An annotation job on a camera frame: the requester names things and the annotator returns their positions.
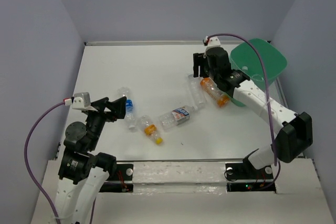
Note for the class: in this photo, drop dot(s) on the yellow cap orange label bottle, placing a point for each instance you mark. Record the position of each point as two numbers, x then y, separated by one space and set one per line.
147 126

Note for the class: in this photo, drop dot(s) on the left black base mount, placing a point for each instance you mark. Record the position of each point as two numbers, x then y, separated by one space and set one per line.
121 181

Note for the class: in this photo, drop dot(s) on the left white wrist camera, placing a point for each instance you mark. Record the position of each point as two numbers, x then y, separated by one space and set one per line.
82 102

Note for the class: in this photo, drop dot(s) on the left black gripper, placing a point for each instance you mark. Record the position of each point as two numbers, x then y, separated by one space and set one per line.
118 107

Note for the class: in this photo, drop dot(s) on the clear crushed bottle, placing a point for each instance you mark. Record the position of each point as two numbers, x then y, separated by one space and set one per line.
196 91

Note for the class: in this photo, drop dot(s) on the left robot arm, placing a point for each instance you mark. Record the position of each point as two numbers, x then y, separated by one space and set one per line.
81 173

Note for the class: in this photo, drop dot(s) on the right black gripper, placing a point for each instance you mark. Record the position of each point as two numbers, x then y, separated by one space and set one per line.
199 59

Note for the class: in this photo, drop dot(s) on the clear ribbed bottle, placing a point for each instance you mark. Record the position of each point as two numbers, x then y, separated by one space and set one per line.
257 78

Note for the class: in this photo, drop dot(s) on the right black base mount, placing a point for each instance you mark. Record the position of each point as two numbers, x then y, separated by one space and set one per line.
243 177

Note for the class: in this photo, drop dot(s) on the blue label clear bottle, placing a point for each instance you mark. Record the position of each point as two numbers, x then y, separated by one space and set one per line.
129 108

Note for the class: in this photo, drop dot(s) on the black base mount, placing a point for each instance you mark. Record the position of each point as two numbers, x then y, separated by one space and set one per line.
121 181
243 177

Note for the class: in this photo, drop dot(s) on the white foam strip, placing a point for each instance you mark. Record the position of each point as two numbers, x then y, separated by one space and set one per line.
179 178

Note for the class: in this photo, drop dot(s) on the green plastic bin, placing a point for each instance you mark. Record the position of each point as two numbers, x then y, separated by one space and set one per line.
270 64

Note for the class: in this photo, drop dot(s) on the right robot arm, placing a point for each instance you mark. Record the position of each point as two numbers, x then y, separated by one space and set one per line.
291 132

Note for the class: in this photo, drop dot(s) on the white blue label bottle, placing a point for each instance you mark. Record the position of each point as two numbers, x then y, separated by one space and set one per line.
177 116

